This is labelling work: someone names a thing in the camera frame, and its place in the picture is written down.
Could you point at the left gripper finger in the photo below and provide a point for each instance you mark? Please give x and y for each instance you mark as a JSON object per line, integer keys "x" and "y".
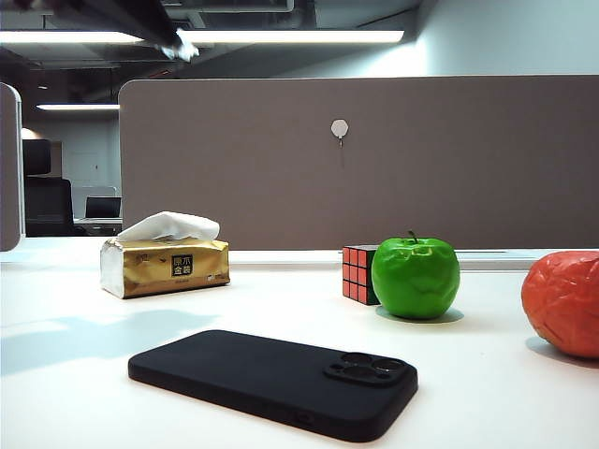
{"x": 135, "y": 21}

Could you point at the green apple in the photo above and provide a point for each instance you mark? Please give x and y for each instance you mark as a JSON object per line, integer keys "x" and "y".
{"x": 414, "y": 280}

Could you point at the orange round fruit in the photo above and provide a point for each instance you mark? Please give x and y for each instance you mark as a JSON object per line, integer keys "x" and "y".
{"x": 566, "y": 304}

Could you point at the Rubik's cube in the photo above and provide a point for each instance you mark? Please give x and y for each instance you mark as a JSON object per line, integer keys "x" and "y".
{"x": 356, "y": 276}

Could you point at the short ceiling light strip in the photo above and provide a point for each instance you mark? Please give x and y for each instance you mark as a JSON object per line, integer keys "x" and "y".
{"x": 79, "y": 107}

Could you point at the long ceiling light strip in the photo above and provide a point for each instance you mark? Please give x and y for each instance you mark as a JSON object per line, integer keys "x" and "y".
{"x": 281, "y": 37}

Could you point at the dark background cabinet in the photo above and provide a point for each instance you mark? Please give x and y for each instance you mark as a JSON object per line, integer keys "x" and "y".
{"x": 36, "y": 156}

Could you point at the background laptop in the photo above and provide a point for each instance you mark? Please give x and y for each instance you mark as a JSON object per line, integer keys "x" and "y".
{"x": 103, "y": 207}

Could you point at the narrow brown desk partition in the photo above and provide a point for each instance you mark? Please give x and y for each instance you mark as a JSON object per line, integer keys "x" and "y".
{"x": 9, "y": 178}

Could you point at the black office chair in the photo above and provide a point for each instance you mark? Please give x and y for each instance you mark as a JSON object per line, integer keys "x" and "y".
{"x": 47, "y": 206}

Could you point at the white tissue sheet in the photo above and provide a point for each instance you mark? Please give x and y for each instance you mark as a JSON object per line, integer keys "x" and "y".
{"x": 173, "y": 224}

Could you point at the wide brown desk partition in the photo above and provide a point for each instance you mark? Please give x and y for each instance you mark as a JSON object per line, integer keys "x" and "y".
{"x": 281, "y": 187}

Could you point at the gold tissue pack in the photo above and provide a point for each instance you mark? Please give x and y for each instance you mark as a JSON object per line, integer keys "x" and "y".
{"x": 150, "y": 271}

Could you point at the black smartphone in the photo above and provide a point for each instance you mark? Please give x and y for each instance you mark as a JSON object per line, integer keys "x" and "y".
{"x": 262, "y": 379}

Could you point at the white wall hook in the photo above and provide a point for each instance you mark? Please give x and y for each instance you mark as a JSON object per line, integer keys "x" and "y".
{"x": 339, "y": 128}

